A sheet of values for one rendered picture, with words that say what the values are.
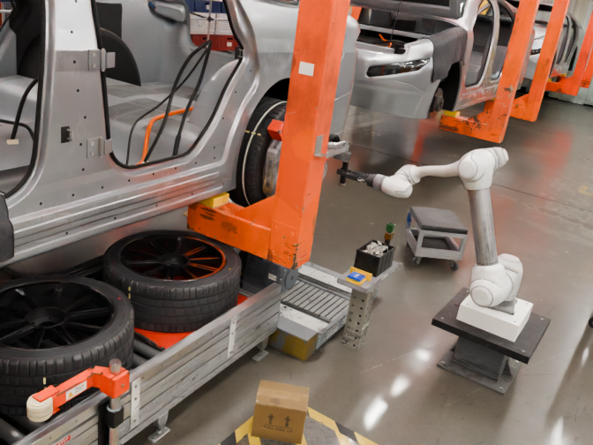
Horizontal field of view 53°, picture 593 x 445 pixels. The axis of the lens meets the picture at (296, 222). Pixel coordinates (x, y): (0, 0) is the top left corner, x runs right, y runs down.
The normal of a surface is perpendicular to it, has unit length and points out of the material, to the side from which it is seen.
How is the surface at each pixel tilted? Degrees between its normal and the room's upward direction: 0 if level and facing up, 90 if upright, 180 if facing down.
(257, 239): 90
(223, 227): 90
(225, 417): 0
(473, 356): 90
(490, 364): 90
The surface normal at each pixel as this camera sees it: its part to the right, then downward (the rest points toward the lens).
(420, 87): 0.44, 0.39
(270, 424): -0.08, 0.36
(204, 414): 0.13, -0.92
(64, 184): 0.84, 0.33
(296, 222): -0.51, 0.25
